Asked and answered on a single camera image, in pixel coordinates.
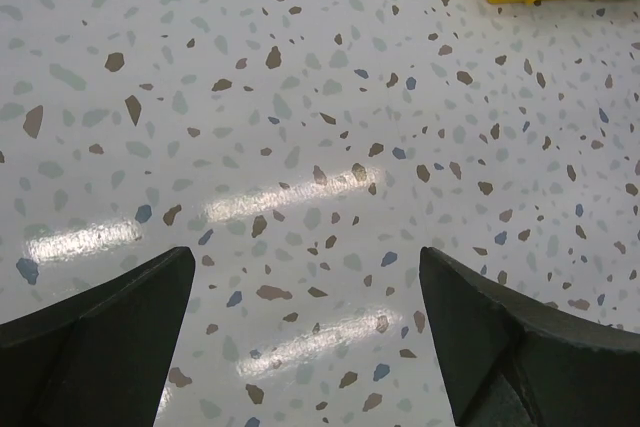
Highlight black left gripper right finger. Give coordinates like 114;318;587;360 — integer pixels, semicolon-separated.
419;247;639;426

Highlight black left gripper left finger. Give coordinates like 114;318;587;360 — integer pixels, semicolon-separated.
1;247;195;426

